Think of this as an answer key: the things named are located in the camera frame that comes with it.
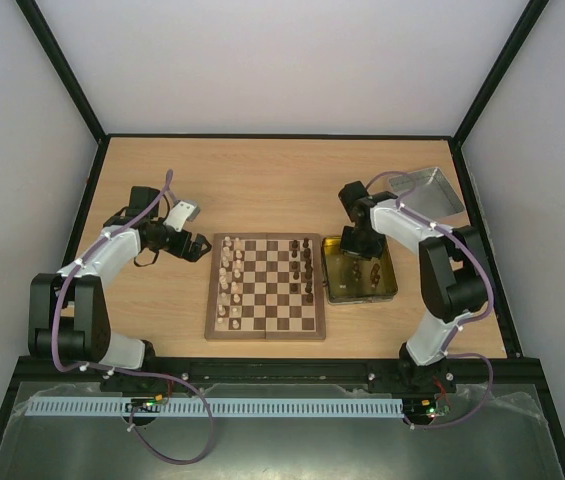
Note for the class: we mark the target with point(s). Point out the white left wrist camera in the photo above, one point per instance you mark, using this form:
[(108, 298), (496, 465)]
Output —
[(181, 213)]

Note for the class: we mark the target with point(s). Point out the white slotted cable duct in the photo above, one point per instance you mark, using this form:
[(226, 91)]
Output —
[(217, 407)]

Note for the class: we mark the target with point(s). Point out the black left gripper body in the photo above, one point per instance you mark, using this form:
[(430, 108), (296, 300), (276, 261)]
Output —
[(176, 249)]

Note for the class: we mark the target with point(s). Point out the silver tin lid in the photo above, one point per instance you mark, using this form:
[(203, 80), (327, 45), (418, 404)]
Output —
[(428, 192)]

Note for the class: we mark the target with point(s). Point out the gold tin box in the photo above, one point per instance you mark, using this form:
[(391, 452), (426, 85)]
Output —
[(350, 279)]

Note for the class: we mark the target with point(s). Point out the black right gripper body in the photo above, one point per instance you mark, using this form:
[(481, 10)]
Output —
[(362, 245)]

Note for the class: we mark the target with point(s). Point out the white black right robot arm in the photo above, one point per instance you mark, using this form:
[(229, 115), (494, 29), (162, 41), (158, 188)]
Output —
[(455, 283)]

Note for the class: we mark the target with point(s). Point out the black aluminium frame rail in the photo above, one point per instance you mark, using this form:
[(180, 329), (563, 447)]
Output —
[(378, 376)]

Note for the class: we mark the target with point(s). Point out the wooden chess board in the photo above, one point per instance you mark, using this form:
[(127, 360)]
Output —
[(257, 292)]

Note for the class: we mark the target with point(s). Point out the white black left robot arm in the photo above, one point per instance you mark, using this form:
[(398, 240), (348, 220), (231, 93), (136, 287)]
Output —
[(68, 317)]

